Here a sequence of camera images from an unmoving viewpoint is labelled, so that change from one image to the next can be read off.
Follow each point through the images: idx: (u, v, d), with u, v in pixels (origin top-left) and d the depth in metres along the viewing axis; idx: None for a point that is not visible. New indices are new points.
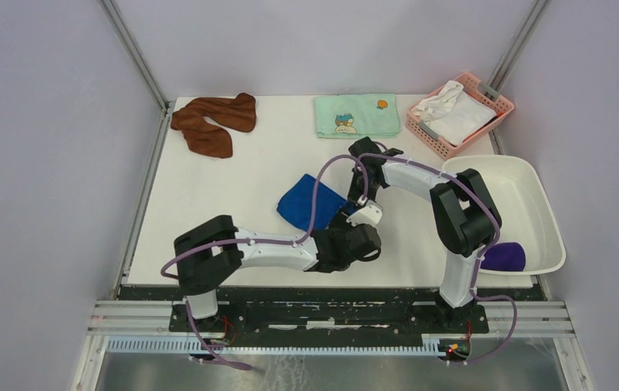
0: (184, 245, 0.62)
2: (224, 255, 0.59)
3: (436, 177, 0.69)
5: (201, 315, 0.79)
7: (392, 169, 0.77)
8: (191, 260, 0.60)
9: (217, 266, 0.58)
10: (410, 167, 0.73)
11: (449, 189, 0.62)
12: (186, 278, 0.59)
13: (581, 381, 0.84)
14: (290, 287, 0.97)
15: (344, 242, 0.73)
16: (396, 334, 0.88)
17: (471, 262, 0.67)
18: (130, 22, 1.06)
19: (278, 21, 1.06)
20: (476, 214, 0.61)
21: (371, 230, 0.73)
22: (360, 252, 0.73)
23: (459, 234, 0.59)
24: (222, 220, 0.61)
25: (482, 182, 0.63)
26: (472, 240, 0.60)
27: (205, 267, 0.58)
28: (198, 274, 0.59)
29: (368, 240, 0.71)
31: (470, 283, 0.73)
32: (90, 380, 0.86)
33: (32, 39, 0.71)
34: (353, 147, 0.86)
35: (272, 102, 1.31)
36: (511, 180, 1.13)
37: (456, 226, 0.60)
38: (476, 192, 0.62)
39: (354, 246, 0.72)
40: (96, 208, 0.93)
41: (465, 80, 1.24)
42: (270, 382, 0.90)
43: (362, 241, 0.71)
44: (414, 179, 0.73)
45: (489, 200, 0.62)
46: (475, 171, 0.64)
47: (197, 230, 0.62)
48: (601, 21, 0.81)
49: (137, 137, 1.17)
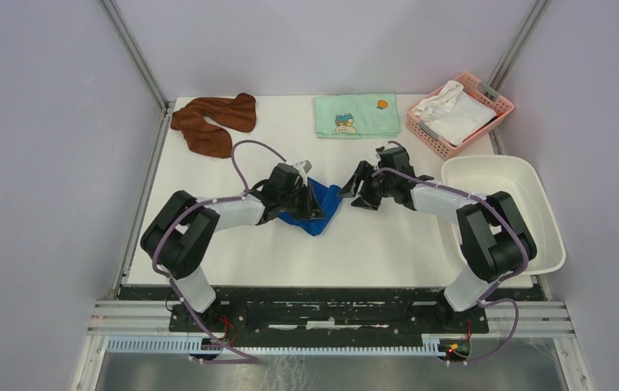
0: (155, 235, 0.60)
2: (198, 216, 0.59)
3: (465, 199, 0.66)
5: (204, 306, 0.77)
7: (422, 192, 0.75)
8: (170, 242, 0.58)
9: (200, 226, 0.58)
10: (438, 191, 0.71)
11: (480, 211, 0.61)
12: (173, 261, 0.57)
13: (581, 381, 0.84)
14: (290, 287, 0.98)
15: (272, 186, 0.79)
16: (396, 334, 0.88)
17: (490, 284, 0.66)
18: (130, 22, 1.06)
19: (278, 21, 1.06)
20: (506, 240, 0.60)
21: (283, 165, 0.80)
22: (289, 185, 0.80)
23: (489, 259, 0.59)
24: (179, 195, 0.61)
25: (512, 205, 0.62)
26: (502, 267, 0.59)
27: (188, 236, 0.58)
28: (187, 242, 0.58)
29: (288, 172, 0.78)
31: (480, 297, 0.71)
32: (90, 380, 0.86)
33: (31, 40, 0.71)
34: (390, 156, 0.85)
35: (272, 102, 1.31)
36: (511, 180, 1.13)
37: (486, 250, 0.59)
38: (507, 218, 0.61)
39: (283, 184, 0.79)
40: (96, 208, 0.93)
41: (465, 80, 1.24)
42: (270, 382, 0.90)
43: (284, 176, 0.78)
44: (442, 203, 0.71)
45: (519, 226, 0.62)
46: (505, 195, 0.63)
47: (160, 217, 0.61)
48: (601, 22, 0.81)
49: (136, 137, 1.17)
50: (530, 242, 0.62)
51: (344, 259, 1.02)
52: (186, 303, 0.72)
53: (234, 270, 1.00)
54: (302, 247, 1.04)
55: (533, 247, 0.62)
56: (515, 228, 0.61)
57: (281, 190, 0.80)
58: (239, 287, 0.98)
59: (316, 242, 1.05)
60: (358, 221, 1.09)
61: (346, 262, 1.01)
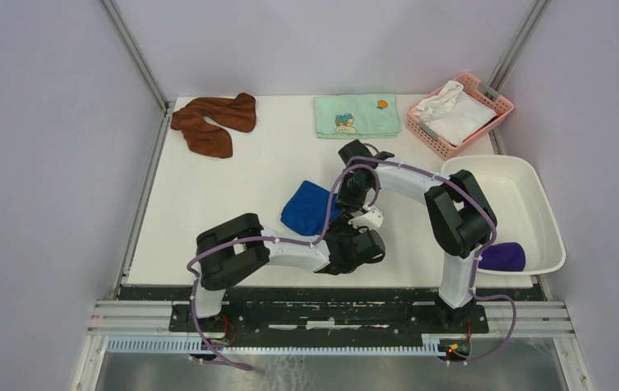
0: (208, 241, 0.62)
2: (252, 251, 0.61)
3: (430, 180, 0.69)
5: (205, 314, 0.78)
7: (384, 173, 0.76)
8: (217, 255, 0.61)
9: (248, 261, 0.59)
10: (401, 170, 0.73)
11: (445, 191, 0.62)
12: (210, 274, 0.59)
13: (581, 381, 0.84)
14: (289, 287, 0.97)
15: (353, 245, 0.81)
16: (396, 334, 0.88)
17: (469, 262, 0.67)
18: (130, 21, 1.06)
19: (278, 21, 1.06)
20: (470, 216, 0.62)
21: (375, 235, 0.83)
22: (366, 256, 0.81)
23: (456, 236, 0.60)
24: (248, 219, 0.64)
25: (475, 182, 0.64)
26: (470, 242, 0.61)
27: (232, 263, 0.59)
28: (229, 268, 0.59)
29: (375, 243, 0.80)
31: (469, 285, 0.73)
32: (90, 380, 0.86)
33: (30, 39, 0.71)
34: (344, 151, 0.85)
35: (272, 102, 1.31)
36: (511, 180, 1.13)
37: (453, 228, 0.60)
38: (469, 193, 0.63)
39: (363, 251, 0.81)
40: (96, 208, 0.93)
41: (465, 80, 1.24)
42: (270, 382, 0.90)
43: (370, 243, 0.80)
44: (407, 182, 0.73)
45: (481, 200, 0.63)
46: (467, 172, 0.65)
47: (221, 226, 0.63)
48: (600, 21, 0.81)
49: (136, 137, 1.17)
50: (493, 216, 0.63)
51: None
52: (195, 305, 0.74)
53: None
54: None
55: (497, 221, 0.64)
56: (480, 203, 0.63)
57: (357, 254, 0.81)
58: (238, 287, 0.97)
59: None
60: None
61: None
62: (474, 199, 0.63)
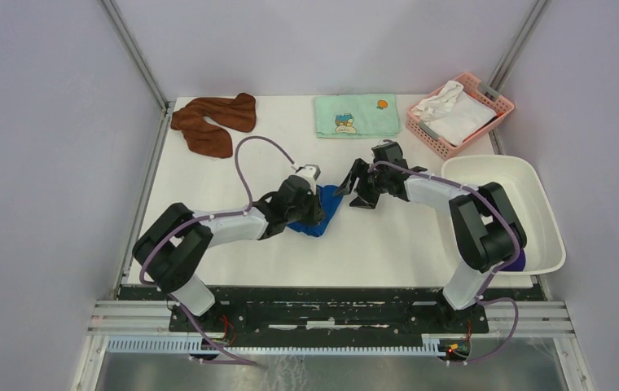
0: (146, 248, 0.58)
2: (191, 234, 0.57)
3: (457, 190, 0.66)
5: (199, 311, 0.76)
7: (414, 183, 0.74)
8: (161, 255, 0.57)
9: (191, 245, 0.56)
10: (431, 182, 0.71)
11: (471, 203, 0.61)
12: (163, 274, 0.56)
13: (581, 381, 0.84)
14: (290, 287, 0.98)
15: (281, 199, 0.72)
16: (396, 334, 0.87)
17: (485, 275, 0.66)
18: (130, 22, 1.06)
19: (278, 22, 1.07)
20: (497, 230, 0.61)
21: (292, 178, 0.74)
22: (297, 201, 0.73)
23: (479, 248, 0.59)
24: (175, 208, 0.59)
25: (503, 196, 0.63)
26: (493, 257, 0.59)
27: (178, 254, 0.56)
28: (177, 260, 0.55)
29: (298, 186, 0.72)
31: (477, 293, 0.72)
32: (90, 380, 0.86)
33: (30, 40, 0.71)
34: (380, 150, 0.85)
35: (271, 102, 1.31)
36: (511, 181, 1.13)
37: (476, 239, 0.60)
38: (498, 208, 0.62)
39: (292, 198, 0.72)
40: (96, 208, 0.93)
41: (465, 80, 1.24)
42: (270, 382, 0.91)
43: (293, 188, 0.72)
44: (435, 193, 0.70)
45: (510, 216, 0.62)
46: (497, 186, 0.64)
47: (153, 228, 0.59)
48: (600, 22, 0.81)
49: (136, 137, 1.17)
50: (520, 232, 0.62)
51: (344, 260, 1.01)
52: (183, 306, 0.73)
53: (234, 271, 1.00)
54: (304, 244, 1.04)
55: (524, 239, 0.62)
56: (507, 218, 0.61)
57: (289, 204, 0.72)
58: (239, 287, 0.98)
59: (317, 242, 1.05)
60: (359, 221, 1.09)
61: (346, 263, 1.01)
62: (502, 213, 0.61)
